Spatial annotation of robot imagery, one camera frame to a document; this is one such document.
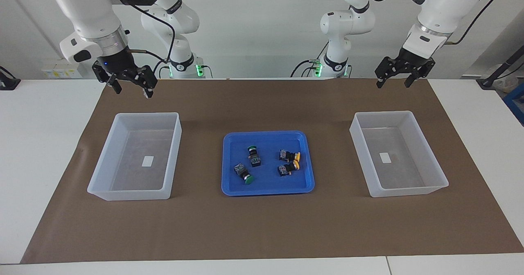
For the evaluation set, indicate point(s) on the green push button switch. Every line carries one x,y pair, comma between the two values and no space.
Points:
254,159
241,170

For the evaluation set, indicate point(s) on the blue plastic tray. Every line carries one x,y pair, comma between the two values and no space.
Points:
237,144

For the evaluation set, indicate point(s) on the black stand pole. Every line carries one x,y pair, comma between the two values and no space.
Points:
501,68

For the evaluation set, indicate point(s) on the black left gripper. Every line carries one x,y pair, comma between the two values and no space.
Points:
409,58

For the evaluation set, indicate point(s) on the blue crate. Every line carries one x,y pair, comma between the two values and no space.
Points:
516,103

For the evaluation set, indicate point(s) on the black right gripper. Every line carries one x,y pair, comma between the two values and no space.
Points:
116,62

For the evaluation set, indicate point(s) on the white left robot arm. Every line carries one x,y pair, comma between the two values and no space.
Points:
438,5

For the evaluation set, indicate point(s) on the white wall socket box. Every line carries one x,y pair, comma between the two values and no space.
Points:
61,68

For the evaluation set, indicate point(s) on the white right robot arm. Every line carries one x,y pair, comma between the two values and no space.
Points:
82,5

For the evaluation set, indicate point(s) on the brown table mat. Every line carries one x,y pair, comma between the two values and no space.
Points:
262,226

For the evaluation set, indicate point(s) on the translucent white plastic box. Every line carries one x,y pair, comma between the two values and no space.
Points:
127,195
409,189

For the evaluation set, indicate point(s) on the white paper label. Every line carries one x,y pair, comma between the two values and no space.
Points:
147,161
385,157

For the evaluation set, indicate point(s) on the yellow push button switch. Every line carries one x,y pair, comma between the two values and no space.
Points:
286,169
287,156

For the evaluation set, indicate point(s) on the black clamp mount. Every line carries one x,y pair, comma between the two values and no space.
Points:
8,82

